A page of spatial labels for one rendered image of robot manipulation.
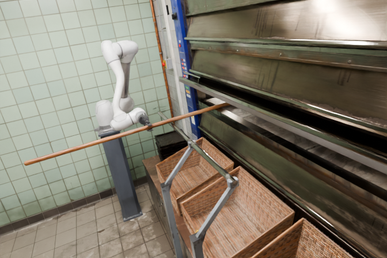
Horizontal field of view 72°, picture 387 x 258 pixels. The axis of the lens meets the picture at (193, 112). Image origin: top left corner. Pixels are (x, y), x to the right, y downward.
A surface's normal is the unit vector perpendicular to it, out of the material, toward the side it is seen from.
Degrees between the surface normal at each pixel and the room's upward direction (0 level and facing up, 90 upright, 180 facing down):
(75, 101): 90
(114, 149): 90
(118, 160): 90
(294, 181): 70
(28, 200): 90
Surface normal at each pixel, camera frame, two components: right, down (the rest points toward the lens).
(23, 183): 0.39, 0.26
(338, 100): -0.90, -0.07
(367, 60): -0.91, 0.25
